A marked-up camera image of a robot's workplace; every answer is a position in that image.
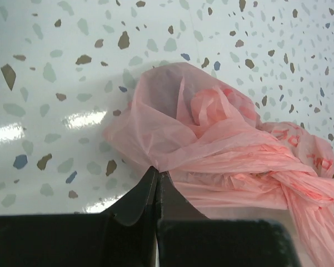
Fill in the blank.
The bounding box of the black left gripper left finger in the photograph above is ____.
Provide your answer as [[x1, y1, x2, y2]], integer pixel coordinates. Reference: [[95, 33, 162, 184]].
[[0, 167, 157, 266]]

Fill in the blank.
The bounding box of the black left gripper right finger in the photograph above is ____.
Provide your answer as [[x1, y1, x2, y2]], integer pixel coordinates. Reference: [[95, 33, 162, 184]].
[[156, 172, 300, 266]]

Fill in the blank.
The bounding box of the pink plastic bag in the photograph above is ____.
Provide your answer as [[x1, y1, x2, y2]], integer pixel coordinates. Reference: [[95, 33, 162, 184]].
[[104, 62, 334, 266]]

